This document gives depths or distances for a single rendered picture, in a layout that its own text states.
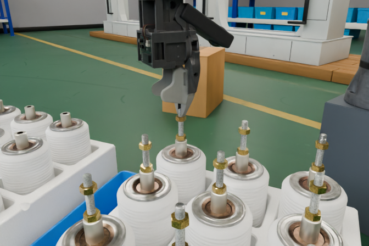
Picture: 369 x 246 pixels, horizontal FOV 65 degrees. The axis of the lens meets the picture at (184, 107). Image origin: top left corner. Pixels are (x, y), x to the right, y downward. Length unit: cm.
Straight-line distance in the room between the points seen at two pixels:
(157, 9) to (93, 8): 672
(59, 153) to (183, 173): 32
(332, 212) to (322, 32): 207
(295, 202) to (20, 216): 47
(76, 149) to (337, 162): 63
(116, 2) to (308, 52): 329
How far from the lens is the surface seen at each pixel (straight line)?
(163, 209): 45
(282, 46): 256
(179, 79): 48
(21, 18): 670
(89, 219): 38
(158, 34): 44
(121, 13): 489
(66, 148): 72
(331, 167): 82
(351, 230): 57
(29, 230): 65
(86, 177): 35
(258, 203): 52
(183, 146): 54
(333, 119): 78
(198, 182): 56
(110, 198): 76
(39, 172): 66
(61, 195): 67
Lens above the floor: 52
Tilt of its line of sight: 20 degrees down
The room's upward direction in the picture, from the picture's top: straight up
